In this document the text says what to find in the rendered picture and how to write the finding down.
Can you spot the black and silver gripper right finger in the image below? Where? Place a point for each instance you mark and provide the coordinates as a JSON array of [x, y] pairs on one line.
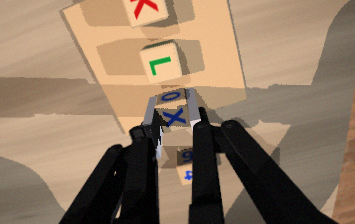
[[275, 195]]

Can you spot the tan flat mat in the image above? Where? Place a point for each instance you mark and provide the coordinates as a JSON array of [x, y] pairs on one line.
[[205, 42]]

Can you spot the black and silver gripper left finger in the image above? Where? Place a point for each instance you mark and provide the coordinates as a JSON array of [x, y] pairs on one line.
[[136, 168]]

